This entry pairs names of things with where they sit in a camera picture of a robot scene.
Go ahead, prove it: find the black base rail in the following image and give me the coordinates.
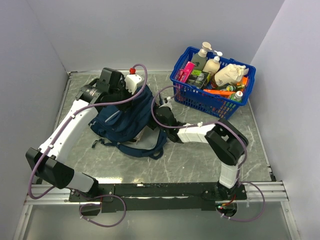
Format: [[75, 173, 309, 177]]
[[69, 182, 247, 213]]

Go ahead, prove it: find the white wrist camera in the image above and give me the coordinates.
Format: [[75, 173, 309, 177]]
[[159, 96, 173, 110], [124, 68, 144, 95]]

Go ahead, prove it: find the grey-green pump bottle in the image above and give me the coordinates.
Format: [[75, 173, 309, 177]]
[[191, 41, 213, 71]]

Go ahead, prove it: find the black green box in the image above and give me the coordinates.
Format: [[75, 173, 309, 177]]
[[186, 70, 211, 90]]

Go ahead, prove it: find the green drink bottle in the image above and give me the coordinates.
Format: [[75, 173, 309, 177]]
[[228, 91, 244, 103]]

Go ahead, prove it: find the blue plastic basket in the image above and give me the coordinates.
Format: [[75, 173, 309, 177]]
[[170, 46, 256, 120]]

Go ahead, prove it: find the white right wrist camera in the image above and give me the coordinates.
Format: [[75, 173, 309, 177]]
[[159, 96, 173, 110]]

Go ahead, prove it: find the beige cloth bag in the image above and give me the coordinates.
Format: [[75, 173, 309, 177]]
[[213, 64, 249, 87]]

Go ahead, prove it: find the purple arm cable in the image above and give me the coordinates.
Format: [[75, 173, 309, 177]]
[[27, 63, 148, 228], [150, 85, 266, 223]]

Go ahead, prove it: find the pink box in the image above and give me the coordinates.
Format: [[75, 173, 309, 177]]
[[178, 61, 196, 83]]

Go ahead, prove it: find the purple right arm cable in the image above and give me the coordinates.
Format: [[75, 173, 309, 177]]
[[150, 85, 266, 223]]

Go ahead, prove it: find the white notebook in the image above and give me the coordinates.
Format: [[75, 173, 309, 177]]
[[133, 127, 146, 144]]

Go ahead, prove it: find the aluminium frame rail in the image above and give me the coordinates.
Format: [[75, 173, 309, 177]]
[[24, 181, 289, 205]]

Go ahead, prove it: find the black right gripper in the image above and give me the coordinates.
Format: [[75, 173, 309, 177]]
[[133, 100, 169, 133]]

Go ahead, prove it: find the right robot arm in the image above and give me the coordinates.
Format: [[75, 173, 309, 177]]
[[151, 106, 248, 199]]

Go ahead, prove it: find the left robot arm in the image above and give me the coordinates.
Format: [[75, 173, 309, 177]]
[[25, 67, 148, 201]]

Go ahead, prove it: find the cream pump bottle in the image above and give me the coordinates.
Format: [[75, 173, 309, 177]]
[[202, 50, 223, 77]]

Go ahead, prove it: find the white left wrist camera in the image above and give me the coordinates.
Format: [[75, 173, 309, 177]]
[[124, 68, 144, 95]]

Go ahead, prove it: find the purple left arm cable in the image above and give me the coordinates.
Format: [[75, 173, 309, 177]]
[[27, 63, 148, 228]]

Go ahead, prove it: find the dark glass bottle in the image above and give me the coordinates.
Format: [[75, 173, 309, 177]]
[[216, 83, 246, 92]]

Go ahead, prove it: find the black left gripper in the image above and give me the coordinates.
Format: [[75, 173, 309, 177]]
[[109, 81, 137, 113]]

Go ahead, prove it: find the navy blue student backpack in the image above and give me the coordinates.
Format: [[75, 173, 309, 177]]
[[89, 86, 167, 160]]

